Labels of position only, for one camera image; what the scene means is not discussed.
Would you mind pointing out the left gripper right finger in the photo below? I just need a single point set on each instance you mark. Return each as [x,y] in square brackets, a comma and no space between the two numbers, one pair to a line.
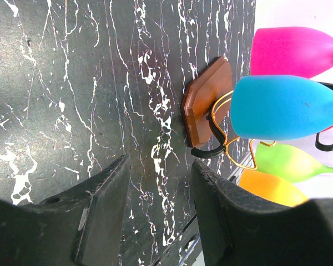
[239,228]

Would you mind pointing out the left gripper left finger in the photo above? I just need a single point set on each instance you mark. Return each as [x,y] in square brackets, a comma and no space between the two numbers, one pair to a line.
[80,226]

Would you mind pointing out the blue wine glass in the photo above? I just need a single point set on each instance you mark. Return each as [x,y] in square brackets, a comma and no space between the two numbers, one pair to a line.
[280,107]

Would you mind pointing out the magenta wine glass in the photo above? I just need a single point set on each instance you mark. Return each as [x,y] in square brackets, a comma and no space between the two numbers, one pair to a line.
[299,51]

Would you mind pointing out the orange yellow wine glass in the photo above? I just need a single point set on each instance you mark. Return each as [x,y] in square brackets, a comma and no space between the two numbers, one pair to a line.
[271,188]

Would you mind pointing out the green wine glass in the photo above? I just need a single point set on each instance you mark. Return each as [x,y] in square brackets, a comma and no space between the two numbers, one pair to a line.
[288,162]

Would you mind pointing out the gold wire wine glass rack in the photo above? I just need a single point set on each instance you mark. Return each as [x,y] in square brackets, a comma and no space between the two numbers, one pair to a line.
[206,103]

